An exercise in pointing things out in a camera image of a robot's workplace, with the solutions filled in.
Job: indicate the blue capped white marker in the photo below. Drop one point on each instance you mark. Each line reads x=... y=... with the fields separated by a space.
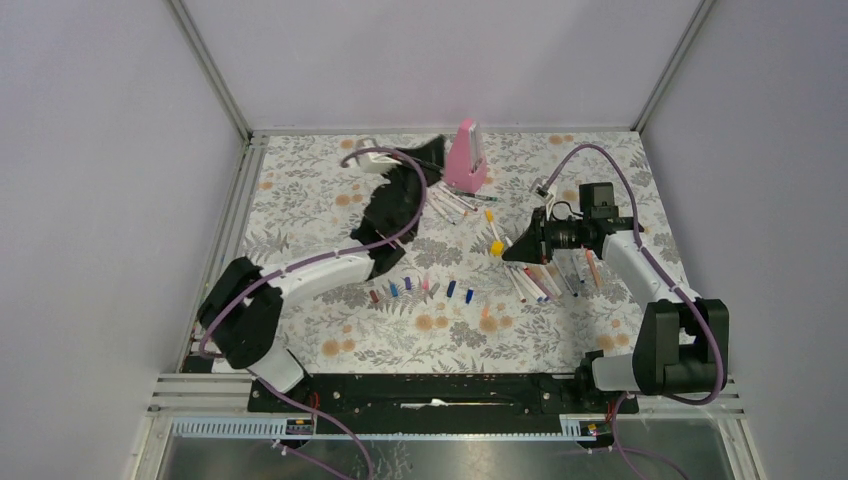
x=436 y=206

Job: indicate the grey white marker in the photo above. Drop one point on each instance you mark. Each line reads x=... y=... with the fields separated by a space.
x=550 y=281

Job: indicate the red brown capped marker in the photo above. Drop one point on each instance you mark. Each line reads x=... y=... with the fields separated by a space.
x=516 y=285

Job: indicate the purple capped white marker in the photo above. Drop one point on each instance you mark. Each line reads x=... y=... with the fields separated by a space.
x=538 y=292

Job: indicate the dark blue capped marker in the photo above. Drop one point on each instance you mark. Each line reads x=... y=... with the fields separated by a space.
x=565 y=277

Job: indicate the dark green marker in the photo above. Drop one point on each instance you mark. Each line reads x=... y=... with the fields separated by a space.
x=478 y=196

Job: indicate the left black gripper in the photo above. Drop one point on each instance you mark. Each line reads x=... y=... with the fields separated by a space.
x=430 y=159

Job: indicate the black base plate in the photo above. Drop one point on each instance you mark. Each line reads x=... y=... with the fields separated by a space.
x=435 y=404

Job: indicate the pink translucent marker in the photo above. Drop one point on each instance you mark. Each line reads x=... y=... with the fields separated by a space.
x=539 y=284

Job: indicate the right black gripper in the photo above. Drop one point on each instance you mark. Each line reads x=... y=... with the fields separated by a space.
x=535 y=245

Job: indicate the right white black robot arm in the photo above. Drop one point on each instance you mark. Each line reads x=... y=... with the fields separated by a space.
x=681 y=348

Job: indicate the pink metronome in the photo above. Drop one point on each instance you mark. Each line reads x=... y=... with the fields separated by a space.
x=466 y=165

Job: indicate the magenta capped white marker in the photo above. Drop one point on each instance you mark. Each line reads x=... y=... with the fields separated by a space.
x=464 y=203

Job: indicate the floral table mat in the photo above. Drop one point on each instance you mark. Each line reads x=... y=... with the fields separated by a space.
x=343 y=331

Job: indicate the yellow cube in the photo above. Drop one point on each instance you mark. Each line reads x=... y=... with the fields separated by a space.
x=497 y=248

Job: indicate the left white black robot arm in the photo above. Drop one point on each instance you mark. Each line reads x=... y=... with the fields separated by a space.
x=241 y=312

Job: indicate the orange brown marker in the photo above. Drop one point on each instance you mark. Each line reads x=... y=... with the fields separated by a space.
x=593 y=268

